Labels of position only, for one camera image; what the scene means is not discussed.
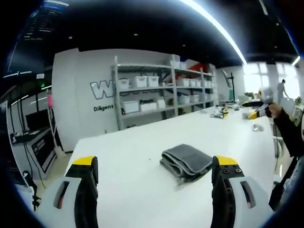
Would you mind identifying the black monitor stand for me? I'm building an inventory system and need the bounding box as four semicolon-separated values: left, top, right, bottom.
222;69;238;105

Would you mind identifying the black strap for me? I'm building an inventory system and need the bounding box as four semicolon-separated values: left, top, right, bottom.
268;154;304;212

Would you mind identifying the grey towel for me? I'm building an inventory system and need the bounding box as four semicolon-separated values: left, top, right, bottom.
159;143;214;183

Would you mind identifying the black tripod stand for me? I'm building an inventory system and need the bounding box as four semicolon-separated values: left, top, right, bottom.
22;170;41;211

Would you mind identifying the person's right hand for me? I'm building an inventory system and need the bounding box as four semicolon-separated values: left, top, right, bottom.
269;103;283;118

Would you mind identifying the grey metal storage shelf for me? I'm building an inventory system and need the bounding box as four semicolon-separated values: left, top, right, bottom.
110;54;219;131

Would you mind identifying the black white cabinet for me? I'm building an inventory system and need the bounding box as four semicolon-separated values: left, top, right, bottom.
10;127;59;180

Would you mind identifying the long ceiling light strip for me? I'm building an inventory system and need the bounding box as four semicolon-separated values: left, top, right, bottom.
184;0;247;65

